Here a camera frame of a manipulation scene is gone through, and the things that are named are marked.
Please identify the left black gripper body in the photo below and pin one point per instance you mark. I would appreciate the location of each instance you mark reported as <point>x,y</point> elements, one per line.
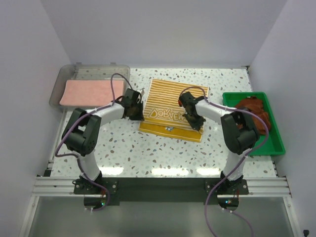
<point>136,113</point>

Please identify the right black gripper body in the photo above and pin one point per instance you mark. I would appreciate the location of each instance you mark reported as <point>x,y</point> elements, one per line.
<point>196,121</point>

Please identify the yellow white striped towel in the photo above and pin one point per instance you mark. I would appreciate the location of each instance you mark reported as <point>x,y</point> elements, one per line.
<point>162,114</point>

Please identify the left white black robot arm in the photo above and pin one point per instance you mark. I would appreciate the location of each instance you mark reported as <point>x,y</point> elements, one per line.
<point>80,136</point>

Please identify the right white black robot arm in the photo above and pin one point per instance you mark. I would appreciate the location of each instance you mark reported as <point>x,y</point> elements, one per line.
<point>239,132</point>

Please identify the clear grey plastic bin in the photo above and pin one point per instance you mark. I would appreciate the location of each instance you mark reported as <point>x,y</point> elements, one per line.
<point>81,71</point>

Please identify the folded pink towel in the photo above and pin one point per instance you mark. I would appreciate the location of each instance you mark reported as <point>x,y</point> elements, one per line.
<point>91,93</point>

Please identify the brown crumpled towel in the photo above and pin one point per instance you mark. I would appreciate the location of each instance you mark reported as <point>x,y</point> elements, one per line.
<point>255,105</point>

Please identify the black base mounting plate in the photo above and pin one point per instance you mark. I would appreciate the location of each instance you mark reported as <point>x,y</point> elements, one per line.
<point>114,191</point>

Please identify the green plastic tray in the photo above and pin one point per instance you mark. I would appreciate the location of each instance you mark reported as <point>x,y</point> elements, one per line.
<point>274,145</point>

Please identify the aluminium rail frame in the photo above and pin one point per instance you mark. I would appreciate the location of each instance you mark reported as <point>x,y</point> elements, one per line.
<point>54,210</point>

